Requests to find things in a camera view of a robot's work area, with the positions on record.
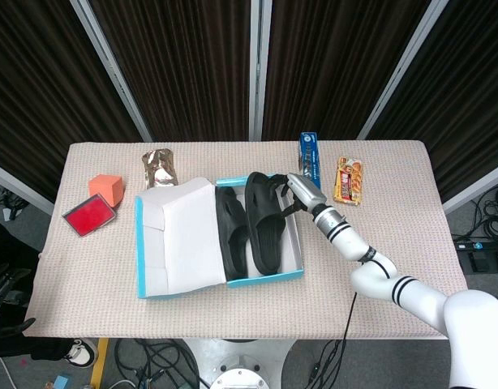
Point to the dark brown pleated curtain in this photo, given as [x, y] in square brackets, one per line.
[184, 61]
[38, 81]
[334, 61]
[468, 89]

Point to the grey aluminium partition post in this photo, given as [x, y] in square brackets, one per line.
[259, 69]
[111, 69]
[22, 188]
[476, 188]
[403, 69]

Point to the yellow snack packet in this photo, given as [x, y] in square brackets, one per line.
[349, 182]

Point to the black foot pedal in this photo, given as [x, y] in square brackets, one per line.
[482, 261]

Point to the long blue wrap box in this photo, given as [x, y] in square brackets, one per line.
[312, 158]

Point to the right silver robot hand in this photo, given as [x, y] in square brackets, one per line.
[306, 192]

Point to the light blue shoe box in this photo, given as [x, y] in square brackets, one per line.
[184, 243]

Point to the white black sneaker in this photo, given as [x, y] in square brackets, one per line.
[82, 354]

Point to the small blue floor block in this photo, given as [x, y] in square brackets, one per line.
[62, 383]

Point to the brown foil snack bag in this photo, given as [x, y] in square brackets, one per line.
[160, 166]

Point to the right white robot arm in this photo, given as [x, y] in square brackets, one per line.
[415, 291]

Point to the beige woven tablecloth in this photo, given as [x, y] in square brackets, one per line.
[233, 320]

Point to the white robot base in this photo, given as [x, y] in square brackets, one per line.
[237, 364]

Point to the red ink pad case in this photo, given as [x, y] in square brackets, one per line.
[88, 215]

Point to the black power strip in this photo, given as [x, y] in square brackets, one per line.
[478, 244]

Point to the black rubber slipper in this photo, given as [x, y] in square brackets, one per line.
[263, 210]
[230, 227]

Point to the orange foam block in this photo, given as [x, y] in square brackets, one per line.
[107, 188]

